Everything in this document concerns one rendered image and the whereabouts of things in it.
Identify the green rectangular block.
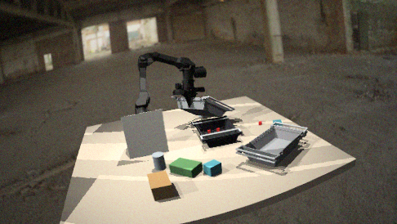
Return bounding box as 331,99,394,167
168,158,203,178

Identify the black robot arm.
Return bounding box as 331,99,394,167
135,52,207,114

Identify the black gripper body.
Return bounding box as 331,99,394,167
172,78,205,95

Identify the tan rectangular block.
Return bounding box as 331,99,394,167
146,171,174,201

